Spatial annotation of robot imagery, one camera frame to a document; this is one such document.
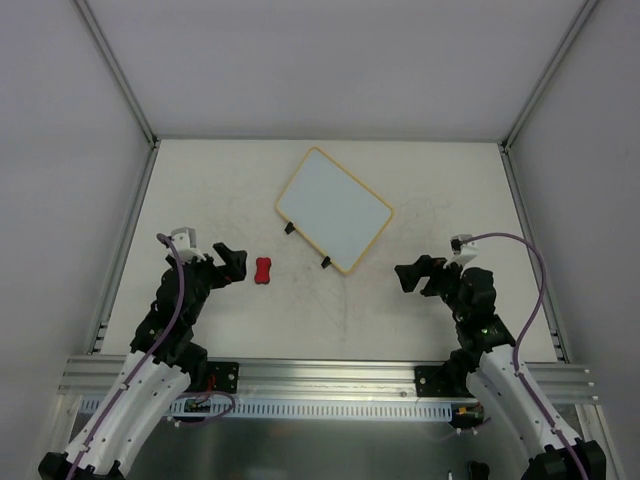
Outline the red black whiteboard eraser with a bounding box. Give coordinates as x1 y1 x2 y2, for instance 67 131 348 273
254 257 272 285

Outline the yellow framed whiteboard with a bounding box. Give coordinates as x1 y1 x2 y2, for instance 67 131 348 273
275 147 394 275

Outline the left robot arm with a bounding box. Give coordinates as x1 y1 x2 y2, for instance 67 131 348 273
38 228 247 479

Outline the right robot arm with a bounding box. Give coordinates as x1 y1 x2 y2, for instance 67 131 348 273
394 255 607 479

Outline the black object at bottom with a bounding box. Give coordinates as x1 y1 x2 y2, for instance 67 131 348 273
468 461 491 480

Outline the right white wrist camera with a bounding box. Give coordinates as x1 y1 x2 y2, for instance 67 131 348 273
445 234 478 268

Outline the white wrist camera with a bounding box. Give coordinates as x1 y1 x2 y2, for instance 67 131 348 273
445 234 478 268
156 227 205 263

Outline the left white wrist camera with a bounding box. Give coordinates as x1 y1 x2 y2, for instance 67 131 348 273
156 227 205 263

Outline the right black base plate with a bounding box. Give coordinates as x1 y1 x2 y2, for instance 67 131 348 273
414 364 472 398

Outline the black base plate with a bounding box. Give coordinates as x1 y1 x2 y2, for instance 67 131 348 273
414 364 472 398
205 361 240 394

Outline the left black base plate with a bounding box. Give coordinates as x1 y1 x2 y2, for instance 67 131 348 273
205 361 240 394

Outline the slotted white cable duct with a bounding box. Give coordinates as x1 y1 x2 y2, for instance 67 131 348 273
79 397 454 422

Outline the right aluminium frame post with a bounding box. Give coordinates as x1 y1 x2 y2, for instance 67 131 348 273
500 0 600 152

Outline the aluminium frame post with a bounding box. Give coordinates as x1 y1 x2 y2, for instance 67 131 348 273
500 0 600 152
71 0 157 148

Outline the aluminium mounting rail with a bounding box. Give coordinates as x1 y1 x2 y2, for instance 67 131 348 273
58 355 600 405

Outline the left aluminium frame post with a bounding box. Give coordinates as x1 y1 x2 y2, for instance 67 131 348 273
71 0 157 148

